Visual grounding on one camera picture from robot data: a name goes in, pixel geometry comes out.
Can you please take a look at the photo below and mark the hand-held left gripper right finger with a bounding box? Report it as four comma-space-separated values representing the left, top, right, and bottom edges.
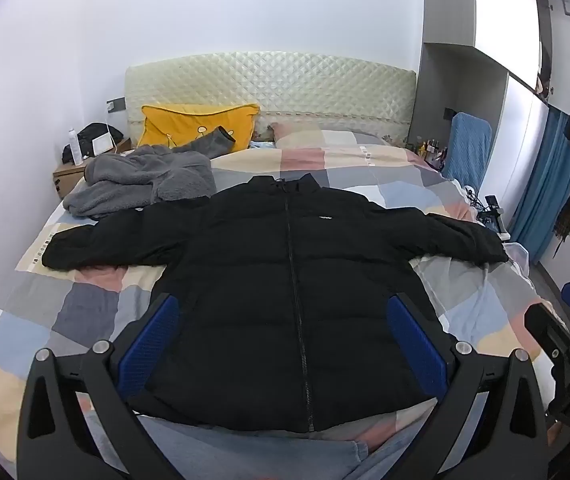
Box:
387, 292, 550, 480

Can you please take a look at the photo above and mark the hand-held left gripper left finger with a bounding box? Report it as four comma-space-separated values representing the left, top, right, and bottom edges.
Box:
17, 292, 186, 480

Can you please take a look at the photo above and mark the black puffer jacket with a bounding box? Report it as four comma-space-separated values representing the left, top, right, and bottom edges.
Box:
41, 174, 510, 433

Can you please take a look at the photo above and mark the pastel checked duvet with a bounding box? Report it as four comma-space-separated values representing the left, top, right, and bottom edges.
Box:
0, 127, 566, 480

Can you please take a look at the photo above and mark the black tripod stand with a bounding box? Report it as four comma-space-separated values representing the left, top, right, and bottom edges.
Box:
475, 194, 510, 241

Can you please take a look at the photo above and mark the blue curtain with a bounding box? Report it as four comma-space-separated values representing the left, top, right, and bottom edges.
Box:
510, 105, 570, 266

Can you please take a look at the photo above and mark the grey fleece jacket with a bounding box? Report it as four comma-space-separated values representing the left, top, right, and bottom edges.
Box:
62, 127, 236, 220

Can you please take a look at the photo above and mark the wooden nightstand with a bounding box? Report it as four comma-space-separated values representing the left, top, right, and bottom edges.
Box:
53, 139, 133, 202

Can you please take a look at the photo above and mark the blue towel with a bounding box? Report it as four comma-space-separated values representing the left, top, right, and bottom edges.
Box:
444, 112, 493, 191

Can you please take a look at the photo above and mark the cluster of small bottles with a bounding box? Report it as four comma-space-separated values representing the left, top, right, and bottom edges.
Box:
407, 137, 448, 171

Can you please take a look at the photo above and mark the white spray bottle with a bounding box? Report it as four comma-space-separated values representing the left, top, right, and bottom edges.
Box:
68, 129, 84, 166

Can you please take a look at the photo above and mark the black bag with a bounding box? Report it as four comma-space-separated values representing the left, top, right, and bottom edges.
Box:
62, 122, 124, 163

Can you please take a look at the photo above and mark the yellow pillow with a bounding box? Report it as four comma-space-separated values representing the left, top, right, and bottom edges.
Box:
136, 104, 260, 153

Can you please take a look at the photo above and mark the checked pillow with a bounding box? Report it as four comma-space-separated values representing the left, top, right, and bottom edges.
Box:
269, 121, 386, 150

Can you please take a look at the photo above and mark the cream quilted headboard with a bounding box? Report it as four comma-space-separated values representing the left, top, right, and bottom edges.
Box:
124, 51, 417, 146

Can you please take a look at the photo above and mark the grey and white wardrobe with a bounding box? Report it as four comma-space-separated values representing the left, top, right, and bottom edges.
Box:
407, 0, 570, 241

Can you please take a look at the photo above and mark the white cable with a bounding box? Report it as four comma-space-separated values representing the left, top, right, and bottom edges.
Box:
106, 110, 120, 153

